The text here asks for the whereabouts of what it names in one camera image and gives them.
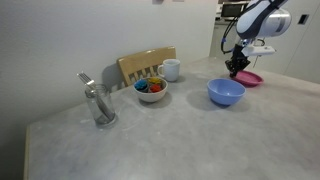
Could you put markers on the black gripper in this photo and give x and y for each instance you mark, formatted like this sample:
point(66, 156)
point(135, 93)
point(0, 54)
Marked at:
point(238, 62)

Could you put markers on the pink plastic plate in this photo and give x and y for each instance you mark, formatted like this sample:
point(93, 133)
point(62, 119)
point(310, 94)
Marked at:
point(248, 78)

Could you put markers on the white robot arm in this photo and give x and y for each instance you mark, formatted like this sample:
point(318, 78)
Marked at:
point(260, 19)

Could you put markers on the blue plastic bowl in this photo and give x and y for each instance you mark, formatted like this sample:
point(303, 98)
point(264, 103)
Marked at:
point(225, 91)

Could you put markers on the microwave oven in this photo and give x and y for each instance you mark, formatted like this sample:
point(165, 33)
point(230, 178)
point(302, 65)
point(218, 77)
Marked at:
point(232, 9)

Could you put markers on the white ceramic mug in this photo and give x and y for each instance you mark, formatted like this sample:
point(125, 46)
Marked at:
point(169, 69)

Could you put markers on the yellow cupcake liner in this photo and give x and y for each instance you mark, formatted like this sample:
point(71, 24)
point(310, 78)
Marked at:
point(154, 80)

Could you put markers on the orange cupcake liner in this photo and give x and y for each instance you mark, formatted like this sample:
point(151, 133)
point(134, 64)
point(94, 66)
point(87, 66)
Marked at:
point(155, 88)

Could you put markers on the beige bowl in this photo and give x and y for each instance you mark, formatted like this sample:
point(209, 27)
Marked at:
point(152, 97)

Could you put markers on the wooden chair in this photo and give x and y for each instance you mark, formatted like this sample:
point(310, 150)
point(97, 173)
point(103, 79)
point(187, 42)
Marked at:
point(141, 64)

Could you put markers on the blue cupcake liner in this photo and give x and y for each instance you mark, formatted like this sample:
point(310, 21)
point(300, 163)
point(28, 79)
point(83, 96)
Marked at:
point(141, 85)

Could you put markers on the clear glass jar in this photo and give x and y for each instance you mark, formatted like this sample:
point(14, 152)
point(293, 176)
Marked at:
point(100, 105)

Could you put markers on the silver fork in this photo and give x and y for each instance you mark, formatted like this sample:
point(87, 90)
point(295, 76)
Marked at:
point(88, 82)

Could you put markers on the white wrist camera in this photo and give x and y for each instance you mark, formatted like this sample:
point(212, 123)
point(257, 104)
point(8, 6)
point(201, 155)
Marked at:
point(258, 50)

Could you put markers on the black wall switch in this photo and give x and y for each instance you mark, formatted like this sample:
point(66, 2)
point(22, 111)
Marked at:
point(303, 19)

